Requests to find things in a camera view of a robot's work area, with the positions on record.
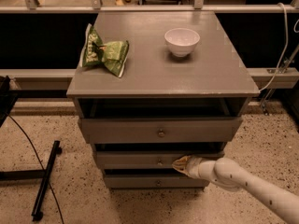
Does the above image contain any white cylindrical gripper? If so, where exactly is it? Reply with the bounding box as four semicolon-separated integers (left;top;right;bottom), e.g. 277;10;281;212
172;155;206;179

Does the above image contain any grey drawer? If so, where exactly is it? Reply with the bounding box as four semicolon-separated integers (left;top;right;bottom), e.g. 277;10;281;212
93;150;225;170
78;118;242;144

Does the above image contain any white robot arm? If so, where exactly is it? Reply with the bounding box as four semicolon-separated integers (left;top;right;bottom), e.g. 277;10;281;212
172;156;299;224

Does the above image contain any grey top drawer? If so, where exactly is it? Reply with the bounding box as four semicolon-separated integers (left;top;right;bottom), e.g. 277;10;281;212
78;118;242;144

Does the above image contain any grey wooden drawer cabinet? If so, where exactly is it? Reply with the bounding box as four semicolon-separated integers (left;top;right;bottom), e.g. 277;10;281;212
67;11;259;189

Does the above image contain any white ceramic bowl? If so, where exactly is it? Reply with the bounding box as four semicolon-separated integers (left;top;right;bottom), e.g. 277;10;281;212
164;28;200;57

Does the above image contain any green crumpled chip bag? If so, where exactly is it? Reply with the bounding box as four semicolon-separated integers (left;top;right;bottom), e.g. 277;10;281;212
78;24;130;78

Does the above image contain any black metal stand base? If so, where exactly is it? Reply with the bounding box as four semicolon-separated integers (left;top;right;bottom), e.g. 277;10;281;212
0;141;62;221

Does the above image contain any black equipment at left edge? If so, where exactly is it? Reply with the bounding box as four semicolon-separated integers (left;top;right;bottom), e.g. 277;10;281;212
0;76;18;127

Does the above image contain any metal railing frame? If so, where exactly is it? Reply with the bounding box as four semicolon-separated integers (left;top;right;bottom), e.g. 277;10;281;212
0;0;299;15

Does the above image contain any black cable on floor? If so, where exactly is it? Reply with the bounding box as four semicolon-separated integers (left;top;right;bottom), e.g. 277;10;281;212
7;114;65;224

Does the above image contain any white hanging cable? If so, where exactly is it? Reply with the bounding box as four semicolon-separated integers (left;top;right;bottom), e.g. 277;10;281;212
259;2;290;92

